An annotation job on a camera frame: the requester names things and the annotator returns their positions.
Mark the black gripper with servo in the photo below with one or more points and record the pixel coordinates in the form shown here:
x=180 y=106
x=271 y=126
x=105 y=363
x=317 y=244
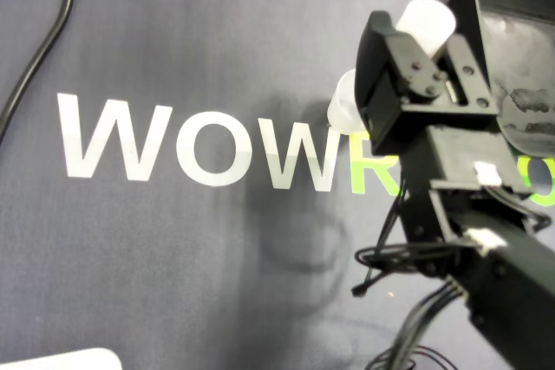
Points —
x=386 y=123

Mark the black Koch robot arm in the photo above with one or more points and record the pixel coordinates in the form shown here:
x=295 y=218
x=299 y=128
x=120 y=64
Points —
x=498 y=257

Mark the grey metal tray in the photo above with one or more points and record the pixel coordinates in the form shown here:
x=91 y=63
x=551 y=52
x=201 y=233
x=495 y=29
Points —
x=520 y=40

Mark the wide white plastic cup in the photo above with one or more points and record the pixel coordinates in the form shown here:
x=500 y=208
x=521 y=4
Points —
x=342 y=105

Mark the dark grey WOWROBO mat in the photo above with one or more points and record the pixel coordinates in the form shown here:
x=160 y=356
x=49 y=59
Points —
x=173 y=257

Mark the white desk lamp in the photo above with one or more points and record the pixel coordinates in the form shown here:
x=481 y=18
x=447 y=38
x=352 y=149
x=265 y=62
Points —
x=65 y=359

